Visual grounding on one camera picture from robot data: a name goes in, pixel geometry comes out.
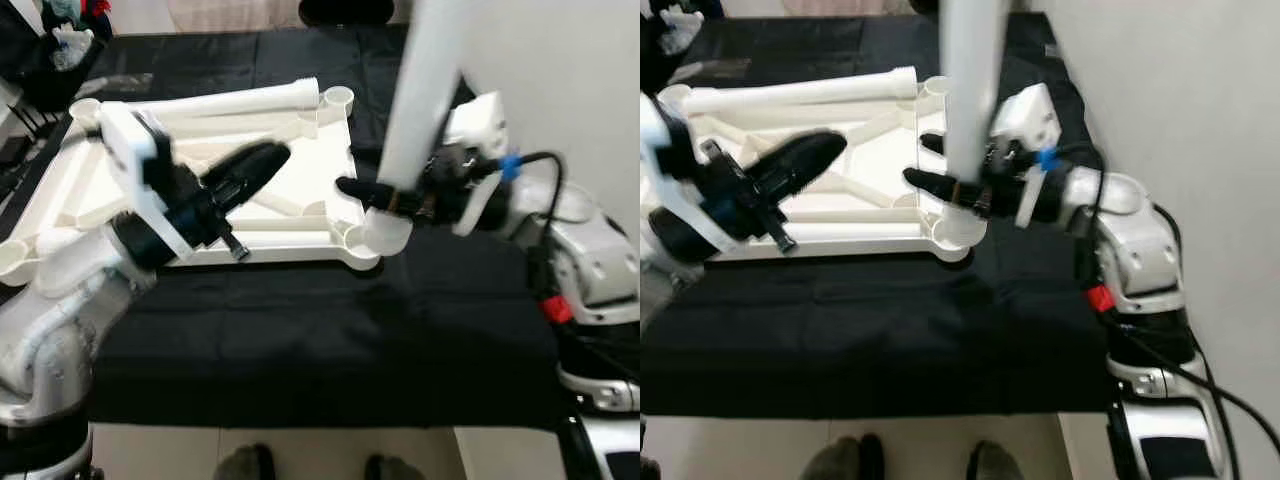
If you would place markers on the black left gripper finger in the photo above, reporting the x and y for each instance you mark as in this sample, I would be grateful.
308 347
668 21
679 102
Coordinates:
800 185
245 192
805 150
255 158

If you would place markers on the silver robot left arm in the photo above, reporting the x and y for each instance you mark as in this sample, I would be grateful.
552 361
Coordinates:
660 290
50 340

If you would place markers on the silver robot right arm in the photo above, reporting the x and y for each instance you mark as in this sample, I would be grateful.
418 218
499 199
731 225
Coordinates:
1140 250
590 260

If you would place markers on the white plastic table top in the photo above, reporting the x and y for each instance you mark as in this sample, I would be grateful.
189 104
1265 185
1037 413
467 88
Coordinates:
880 170
300 180

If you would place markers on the beige fringed cloth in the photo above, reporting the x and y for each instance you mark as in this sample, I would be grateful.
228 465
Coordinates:
230 12
830 7

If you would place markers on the black cloth cover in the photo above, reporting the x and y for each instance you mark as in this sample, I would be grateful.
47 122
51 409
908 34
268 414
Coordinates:
900 330
300 330

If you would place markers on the colourful clothes pile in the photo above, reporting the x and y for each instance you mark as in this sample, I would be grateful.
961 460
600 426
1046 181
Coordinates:
680 30
72 45

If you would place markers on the grey robot right foot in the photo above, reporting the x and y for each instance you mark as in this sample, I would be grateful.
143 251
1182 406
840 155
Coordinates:
393 468
997 463

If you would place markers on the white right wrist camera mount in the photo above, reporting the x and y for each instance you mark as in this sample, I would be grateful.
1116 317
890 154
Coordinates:
1025 110
480 125

